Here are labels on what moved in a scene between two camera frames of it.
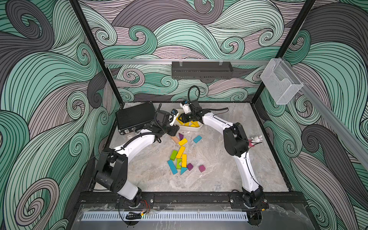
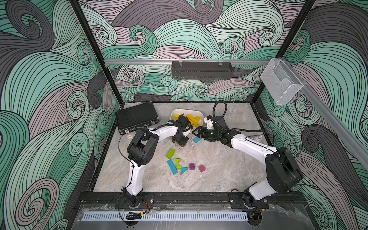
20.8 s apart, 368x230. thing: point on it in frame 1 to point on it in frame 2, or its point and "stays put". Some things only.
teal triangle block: (183, 169) stays put
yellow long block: (195, 124) stays put
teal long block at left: (172, 166) stays put
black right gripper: (183, 117) to (201, 128)
